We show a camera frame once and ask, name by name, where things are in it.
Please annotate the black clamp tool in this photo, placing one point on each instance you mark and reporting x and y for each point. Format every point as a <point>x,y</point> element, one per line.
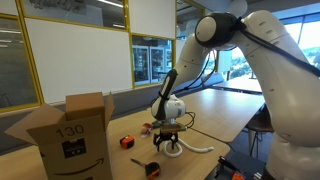
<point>226,165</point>

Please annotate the brown cardboard carton box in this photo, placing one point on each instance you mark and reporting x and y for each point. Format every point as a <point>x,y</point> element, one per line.
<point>76,150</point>

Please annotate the brown chair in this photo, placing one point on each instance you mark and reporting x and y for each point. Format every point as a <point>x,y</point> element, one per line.
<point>258,125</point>

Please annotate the red radish toy with tag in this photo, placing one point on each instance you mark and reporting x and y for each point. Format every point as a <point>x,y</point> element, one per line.
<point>146,128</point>

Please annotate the white standing board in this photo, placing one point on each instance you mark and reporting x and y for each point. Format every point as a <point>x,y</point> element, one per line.
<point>225,61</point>

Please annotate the small orange object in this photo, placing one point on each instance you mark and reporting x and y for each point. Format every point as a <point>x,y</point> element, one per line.
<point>237,176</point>

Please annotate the white framed glass door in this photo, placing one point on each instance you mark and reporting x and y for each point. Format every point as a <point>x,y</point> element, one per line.
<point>141,65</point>
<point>156,65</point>

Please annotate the grey upholstered bench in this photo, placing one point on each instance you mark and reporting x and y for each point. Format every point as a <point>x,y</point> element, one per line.
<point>133,100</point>

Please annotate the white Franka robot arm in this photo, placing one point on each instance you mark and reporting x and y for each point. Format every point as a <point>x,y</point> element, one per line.
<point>283,83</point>

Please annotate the yellow window frame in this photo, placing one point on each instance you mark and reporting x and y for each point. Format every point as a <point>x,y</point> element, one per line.
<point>131,60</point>
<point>37,83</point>

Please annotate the tan wrist camera mount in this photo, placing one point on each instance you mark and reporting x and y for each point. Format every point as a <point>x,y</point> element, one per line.
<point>169,127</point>

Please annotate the small orange tape measure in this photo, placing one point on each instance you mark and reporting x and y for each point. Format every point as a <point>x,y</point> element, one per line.
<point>127,142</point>

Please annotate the dark blue platform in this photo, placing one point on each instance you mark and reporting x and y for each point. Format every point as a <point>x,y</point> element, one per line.
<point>248,160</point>

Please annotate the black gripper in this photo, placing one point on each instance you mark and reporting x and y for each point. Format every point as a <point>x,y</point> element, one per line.
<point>165,136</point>

